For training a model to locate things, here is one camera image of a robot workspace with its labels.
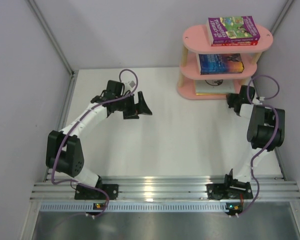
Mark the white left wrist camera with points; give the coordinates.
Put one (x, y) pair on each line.
(130, 85)

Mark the yellow hangman book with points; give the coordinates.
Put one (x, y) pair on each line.
(210, 94)

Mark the purple 117-Storey Treehouse book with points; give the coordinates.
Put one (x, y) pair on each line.
(232, 29)

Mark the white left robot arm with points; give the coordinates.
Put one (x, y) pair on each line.
(64, 152)

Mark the aluminium mounting rail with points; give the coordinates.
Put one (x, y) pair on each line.
(168, 188)

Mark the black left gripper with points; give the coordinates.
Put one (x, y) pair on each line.
(143, 107)

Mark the pink three-tier shelf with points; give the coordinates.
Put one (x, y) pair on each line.
(196, 41)

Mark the perforated grey cable duct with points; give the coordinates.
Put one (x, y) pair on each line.
(138, 207)

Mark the blue Jane Eyre book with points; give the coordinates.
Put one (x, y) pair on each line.
(212, 64)

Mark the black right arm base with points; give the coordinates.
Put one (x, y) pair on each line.
(230, 189)

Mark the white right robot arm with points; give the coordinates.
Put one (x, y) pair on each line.
(265, 131)

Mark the red 13-Storey Treehouse book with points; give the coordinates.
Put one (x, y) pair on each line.
(230, 44)

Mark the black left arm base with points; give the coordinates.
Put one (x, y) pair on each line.
(102, 191)

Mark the grey-green file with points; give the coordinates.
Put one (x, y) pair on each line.
(218, 86)

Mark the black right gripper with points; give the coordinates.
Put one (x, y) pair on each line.
(230, 98)

